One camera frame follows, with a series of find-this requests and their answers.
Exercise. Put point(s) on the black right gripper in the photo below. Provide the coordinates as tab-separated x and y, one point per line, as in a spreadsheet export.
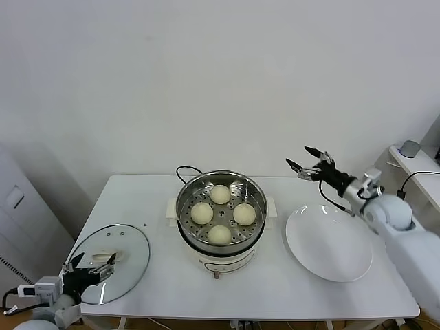
333	175

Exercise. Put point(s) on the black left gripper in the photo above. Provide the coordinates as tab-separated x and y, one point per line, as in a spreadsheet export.
80	280

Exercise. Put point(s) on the round glass pot lid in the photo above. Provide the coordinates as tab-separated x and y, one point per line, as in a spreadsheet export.
130	247

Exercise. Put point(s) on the white steamed baozi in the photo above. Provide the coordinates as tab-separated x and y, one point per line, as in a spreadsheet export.
219	234
220	195
202	213
244	214

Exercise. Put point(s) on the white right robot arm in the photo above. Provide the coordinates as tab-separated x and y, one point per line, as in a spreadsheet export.
392	213

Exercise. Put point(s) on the perforated steel steamer basket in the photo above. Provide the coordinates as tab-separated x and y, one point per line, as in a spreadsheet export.
258	206

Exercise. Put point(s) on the white table leg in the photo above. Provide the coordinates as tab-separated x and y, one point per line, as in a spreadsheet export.
122	324
329	324

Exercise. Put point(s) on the white grey cabinet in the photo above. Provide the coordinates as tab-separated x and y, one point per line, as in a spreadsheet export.
20	223

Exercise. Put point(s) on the round white plate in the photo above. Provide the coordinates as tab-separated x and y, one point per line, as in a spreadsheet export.
319	247

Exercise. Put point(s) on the grey black monitor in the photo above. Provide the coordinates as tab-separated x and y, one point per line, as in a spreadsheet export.
434	135

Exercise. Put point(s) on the cream electric cooker pot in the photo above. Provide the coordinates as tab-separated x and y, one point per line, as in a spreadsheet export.
221	261

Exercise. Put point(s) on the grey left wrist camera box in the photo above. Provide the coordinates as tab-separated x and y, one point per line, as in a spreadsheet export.
44	288

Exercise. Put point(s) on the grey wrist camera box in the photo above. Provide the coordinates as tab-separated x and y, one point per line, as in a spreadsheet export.
372	175
44	288

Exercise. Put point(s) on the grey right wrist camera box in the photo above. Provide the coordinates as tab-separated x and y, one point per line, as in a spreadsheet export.
372	175

